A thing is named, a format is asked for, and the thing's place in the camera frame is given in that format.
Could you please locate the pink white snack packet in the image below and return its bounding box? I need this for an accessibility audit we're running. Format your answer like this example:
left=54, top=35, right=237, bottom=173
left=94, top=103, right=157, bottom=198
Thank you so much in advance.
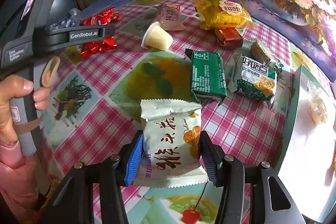
left=154, top=4, right=185, bottom=31

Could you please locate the white jelly cup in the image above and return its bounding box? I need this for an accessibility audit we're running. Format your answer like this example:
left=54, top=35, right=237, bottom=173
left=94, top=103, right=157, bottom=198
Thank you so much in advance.
left=141, top=22, right=174, bottom=51

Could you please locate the clear wrapped white bun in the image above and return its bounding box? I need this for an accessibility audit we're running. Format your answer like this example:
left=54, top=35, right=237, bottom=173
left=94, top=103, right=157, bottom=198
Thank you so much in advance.
left=307, top=81, right=330, bottom=124

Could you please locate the green rimmed white box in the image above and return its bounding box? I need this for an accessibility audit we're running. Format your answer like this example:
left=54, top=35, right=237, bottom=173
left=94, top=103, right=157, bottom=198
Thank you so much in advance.
left=273, top=65, right=335, bottom=223

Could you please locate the white green cookie packet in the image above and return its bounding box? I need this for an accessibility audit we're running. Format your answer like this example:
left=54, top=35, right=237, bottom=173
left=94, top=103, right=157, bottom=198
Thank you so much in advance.
left=227, top=54, right=277, bottom=109

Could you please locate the crumpled blue white wrapper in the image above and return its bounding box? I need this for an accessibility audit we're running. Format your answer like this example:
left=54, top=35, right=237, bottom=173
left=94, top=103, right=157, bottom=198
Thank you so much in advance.
left=49, top=8, right=80, bottom=31

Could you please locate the checkered fruit print tablecloth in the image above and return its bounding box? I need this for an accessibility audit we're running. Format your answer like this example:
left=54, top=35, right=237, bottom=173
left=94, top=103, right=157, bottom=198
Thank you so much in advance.
left=36, top=0, right=334, bottom=224

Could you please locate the clear wrapped round wafer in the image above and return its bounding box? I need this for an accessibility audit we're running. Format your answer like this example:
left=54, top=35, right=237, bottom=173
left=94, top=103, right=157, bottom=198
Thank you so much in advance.
left=250, top=40, right=283, bottom=76

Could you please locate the dark green snack packet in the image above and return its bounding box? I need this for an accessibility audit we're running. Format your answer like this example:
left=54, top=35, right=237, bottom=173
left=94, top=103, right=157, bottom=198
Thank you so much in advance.
left=185, top=49, right=227, bottom=106

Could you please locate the yellow soft bread bag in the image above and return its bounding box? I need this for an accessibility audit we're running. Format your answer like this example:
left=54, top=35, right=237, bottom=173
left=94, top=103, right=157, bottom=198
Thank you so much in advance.
left=193, top=0, right=254, bottom=30

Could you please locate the white peach pastry packet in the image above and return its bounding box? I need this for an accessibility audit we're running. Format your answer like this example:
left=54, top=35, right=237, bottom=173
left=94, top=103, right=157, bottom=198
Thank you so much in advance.
left=134, top=99, right=208, bottom=188

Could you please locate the red foil snack packet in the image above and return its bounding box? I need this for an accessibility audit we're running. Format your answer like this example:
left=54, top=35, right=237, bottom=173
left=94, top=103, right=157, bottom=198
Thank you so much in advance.
left=79, top=6, right=119, bottom=60

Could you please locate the person's left hand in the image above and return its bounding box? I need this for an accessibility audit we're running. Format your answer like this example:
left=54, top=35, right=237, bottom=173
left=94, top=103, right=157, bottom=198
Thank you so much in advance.
left=0, top=55, right=62, bottom=143

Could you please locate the red brown foil candy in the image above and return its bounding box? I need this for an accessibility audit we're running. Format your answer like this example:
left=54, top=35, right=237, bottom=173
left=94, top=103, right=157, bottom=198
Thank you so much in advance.
left=214, top=28, right=243, bottom=50

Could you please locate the pink sleeve forearm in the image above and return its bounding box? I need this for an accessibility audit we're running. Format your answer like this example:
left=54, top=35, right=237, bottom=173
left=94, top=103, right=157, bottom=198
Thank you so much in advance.
left=1, top=141, right=38, bottom=223

